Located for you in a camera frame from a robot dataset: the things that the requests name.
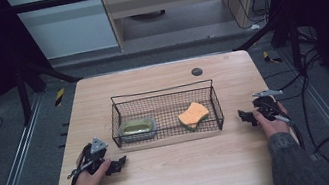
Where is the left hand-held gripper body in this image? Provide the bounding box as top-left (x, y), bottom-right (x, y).
top-left (73, 134), bottom-right (116, 182)

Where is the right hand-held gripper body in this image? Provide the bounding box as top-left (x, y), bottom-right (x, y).
top-left (249, 86), bottom-right (290, 126)

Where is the green and grey soap dish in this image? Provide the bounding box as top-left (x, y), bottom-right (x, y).
top-left (117, 115), bottom-right (161, 145)

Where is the yellow and green sponge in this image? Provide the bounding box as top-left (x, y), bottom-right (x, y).
top-left (175, 98), bottom-right (214, 134)

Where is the black wire mesh basket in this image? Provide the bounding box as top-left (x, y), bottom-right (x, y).
top-left (104, 78), bottom-right (227, 150)

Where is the person's right hand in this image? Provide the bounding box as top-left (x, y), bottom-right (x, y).
top-left (251, 98), bottom-right (293, 142)

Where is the yellow and black floor tape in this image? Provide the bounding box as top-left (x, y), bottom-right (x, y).
top-left (261, 48), bottom-right (284, 67)
top-left (52, 87), bottom-right (68, 108)

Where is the grey round table grommet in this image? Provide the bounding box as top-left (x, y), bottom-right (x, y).
top-left (190, 66), bottom-right (204, 79)

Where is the black metal stand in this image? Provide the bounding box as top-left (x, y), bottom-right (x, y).
top-left (229, 11), bottom-right (307, 83)
top-left (10, 50), bottom-right (90, 128)

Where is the white cabinet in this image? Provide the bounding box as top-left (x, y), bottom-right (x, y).
top-left (4, 0), bottom-right (121, 67)

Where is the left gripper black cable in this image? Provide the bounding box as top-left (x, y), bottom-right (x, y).
top-left (59, 141), bottom-right (100, 185)

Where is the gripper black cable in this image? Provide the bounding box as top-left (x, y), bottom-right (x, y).
top-left (59, 141), bottom-right (100, 185)
top-left (267, 102), bottom-right (307, 157)

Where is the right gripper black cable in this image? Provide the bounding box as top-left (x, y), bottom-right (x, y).
top-left (267, 102), bottom-right (307, 157)

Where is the black floor cable loop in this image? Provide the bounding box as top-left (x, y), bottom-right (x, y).
top-left (260, 44), bottom-right (329, 185)

